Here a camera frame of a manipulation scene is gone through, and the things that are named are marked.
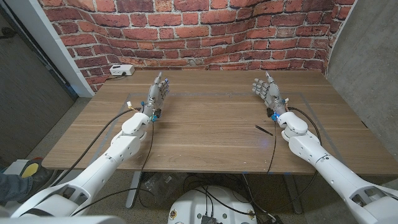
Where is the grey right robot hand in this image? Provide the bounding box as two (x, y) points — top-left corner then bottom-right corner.
(251, 71), (289, 116)

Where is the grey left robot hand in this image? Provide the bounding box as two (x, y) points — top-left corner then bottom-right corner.
(141, 72), (170, 118)

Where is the black tweezer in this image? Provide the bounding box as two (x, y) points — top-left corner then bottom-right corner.
(255, 124), (274, 137)

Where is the white power box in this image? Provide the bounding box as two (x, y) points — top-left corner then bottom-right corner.
(109, 64), (136, 77)

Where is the red brick print backdrop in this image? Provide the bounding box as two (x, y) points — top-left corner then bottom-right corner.
(37, 0), (357, 93)

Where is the clear plastic bag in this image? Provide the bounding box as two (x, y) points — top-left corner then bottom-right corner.
(141, 172), (185, 203)

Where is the grey table leg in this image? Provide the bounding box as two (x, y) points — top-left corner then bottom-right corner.
(125, 170), (142, 209)
(282, 174), (303, 215)

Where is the white pillar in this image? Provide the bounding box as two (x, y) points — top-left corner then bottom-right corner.
(4, 0), (96, 99)

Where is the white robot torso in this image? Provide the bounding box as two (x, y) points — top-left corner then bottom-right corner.
(167, 185), (259, 224)

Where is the black and yellow shoe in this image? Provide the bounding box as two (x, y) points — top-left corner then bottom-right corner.
(19, 157), (55, 188)

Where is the white floor platform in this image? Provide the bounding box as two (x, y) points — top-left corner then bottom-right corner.
(2, 159), (30, 176)

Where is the person's leg in jeans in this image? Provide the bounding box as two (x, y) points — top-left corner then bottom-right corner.
(0, 172), (34, 207)

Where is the black power box cable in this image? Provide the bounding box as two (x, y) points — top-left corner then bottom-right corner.
(106, 73), (127, 82)

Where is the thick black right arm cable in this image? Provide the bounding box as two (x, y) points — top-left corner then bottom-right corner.
(287, 106), (323, 146)

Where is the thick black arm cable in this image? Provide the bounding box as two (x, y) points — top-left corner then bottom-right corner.
(51, 107), (142, 187)
(287, 106), (323, 146)

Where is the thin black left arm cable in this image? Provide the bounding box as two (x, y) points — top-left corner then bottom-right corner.
(136, 120), (155, 208)

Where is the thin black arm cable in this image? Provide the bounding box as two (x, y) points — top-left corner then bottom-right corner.
(266, 120), (278, 175)
(136, 120), (155, 208)

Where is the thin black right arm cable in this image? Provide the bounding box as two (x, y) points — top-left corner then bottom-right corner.
(266, 120), (278, 175)

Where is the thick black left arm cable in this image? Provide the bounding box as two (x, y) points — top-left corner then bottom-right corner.
(51, 107), (142, 187)

